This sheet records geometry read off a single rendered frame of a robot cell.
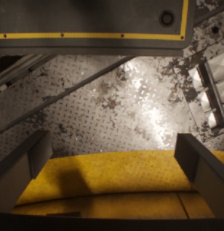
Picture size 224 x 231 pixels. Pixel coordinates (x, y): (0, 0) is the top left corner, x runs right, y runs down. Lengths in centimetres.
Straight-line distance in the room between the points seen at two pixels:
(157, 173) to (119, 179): 22
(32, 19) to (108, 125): 56
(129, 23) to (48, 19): 21
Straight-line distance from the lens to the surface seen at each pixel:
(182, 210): 104
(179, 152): 17
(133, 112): 84
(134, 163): 97
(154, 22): 50
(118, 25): 49
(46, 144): 16
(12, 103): 97
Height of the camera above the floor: 80
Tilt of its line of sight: 73 degrees down
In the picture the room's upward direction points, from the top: 178 degrees counter-clockwise
